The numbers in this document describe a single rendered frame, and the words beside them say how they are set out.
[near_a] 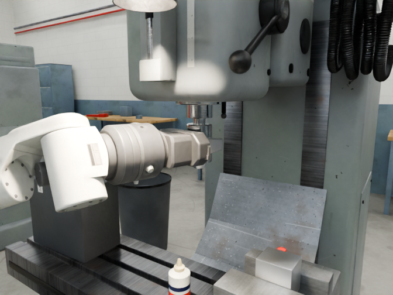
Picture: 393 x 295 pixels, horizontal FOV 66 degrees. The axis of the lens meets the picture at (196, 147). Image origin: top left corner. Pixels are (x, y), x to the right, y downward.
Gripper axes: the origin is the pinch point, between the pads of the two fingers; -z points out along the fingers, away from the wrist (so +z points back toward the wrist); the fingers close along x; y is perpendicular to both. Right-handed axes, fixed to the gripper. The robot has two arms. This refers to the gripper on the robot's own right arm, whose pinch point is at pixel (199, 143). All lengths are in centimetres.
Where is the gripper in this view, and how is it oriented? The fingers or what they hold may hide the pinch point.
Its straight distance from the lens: 56.1
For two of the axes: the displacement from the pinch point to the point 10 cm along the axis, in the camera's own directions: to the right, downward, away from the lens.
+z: -7.4, 1.0, -6.6
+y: -0.1, 9.9, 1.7
